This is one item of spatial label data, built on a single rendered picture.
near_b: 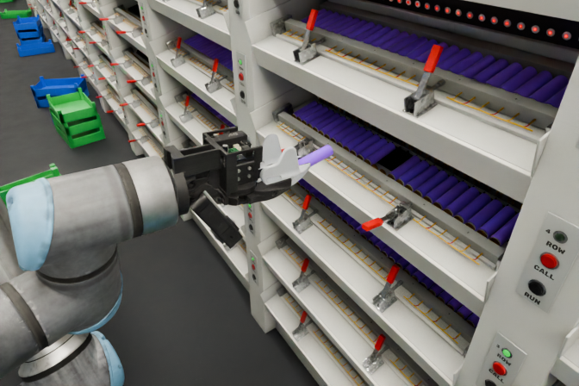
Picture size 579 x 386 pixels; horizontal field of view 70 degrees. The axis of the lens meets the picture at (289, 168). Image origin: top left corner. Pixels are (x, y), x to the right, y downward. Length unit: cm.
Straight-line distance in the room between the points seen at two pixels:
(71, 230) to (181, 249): 134
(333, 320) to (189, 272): 79
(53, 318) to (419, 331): 58
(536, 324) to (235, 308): 112
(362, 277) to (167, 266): 102
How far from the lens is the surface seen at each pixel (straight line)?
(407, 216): 71
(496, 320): 64
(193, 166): 52
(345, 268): 90
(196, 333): 152
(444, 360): 81
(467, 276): 66
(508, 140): 56
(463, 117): 59
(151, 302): 164
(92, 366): 109
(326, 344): 126
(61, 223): 48
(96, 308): 59
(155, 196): 49
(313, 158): 63
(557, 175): 50
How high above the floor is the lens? 120
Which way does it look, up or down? 32 degrees down
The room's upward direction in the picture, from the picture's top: straight up
